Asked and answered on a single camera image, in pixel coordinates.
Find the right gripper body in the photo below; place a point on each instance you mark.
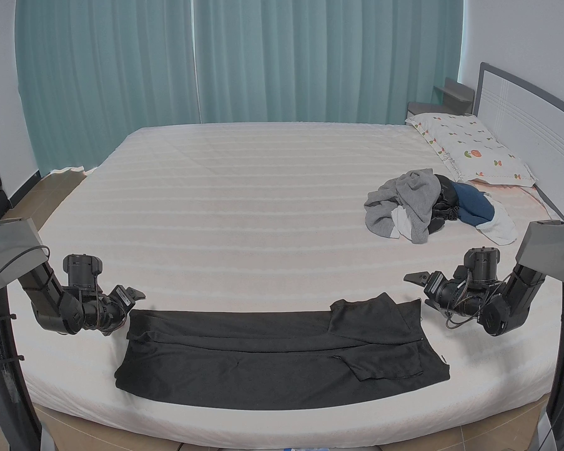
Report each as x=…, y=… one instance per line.
x=449, y=295

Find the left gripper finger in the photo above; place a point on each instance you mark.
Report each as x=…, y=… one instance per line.
x=136, y=294

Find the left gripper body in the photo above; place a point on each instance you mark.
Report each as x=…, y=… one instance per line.
x=109, y=313

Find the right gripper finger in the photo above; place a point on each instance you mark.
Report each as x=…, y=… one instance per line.
x=419, y=279

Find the black T-shirt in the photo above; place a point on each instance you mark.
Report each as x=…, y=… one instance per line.
x=263, y=355

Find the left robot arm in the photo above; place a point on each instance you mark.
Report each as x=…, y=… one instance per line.
x=9, y=247

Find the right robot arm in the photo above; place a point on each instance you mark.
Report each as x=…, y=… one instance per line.
x=550, y=247

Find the pile of clothes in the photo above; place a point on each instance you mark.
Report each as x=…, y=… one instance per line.
x=418, y=195

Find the bed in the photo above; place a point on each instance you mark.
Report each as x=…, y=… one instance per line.
x=239, y=205

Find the white printed pillow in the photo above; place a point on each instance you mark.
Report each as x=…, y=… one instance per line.
x=474, y=148

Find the grey bedside table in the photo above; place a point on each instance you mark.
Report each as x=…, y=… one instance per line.
x=456, y=92

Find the blue-green curtain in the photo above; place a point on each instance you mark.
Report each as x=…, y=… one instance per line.
x=108, y=64
x=319, y=40

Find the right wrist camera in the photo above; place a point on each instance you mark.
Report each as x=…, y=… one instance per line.
x=460, y=273

